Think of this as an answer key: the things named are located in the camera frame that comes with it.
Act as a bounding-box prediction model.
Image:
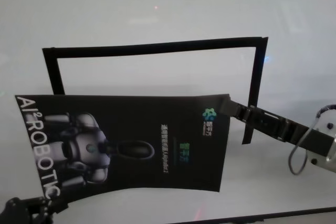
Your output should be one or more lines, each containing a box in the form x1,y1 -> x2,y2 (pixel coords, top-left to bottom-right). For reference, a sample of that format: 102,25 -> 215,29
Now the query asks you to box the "grey looped wrist cable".
288,126 -> 313,176

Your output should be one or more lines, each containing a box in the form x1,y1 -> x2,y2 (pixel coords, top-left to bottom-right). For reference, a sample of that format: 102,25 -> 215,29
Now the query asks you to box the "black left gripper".
0,194 -> 70,224

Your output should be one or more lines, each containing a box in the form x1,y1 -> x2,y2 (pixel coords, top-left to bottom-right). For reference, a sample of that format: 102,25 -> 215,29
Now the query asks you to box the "black robot print poster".
14,92 -> 232,207

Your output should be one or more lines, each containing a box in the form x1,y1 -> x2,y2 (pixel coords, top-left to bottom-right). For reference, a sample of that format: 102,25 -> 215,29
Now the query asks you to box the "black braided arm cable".
316,104 -> 336,119

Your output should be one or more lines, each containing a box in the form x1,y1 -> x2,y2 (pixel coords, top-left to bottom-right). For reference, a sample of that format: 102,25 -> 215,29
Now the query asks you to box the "black tape frame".
41,36 -> 269,146

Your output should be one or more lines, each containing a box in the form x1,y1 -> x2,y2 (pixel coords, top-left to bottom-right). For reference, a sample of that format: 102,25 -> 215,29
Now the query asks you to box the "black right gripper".
219,97 -> 336,158

